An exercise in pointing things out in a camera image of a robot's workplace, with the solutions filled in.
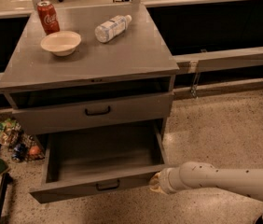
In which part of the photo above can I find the white bowl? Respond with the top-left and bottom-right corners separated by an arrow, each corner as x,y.
40,31 -> 81,57

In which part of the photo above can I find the wire basket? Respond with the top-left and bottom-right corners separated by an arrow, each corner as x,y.
8,132 -> 45,162

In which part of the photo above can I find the grey drawer cabinet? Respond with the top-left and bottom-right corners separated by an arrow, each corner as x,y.
0,2 -> 180,147

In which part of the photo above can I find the grey drawer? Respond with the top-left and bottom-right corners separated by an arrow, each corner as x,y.
13,92 -> 173,134
30,119 -> 167,203

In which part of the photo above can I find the grey top drawer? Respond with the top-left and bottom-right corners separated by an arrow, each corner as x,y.
13,92 -> 173,134

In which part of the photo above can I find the blue soda can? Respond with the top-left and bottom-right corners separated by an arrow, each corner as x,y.
11,144 -> 27,162

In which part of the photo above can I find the black stand leg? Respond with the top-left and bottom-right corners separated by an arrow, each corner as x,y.
0,173 -> 12,219

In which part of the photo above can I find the orange fruit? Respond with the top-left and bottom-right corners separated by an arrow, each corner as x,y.
29,146 -> 41,160

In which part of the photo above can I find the clear plastic water bottle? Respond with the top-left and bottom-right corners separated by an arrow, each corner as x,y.
94,15 -> 132,43

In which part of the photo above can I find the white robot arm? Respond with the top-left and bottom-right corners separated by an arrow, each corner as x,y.
149,161 -> 263,224

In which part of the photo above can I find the red cola can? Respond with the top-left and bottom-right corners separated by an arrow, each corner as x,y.
37,1 -> 60,35

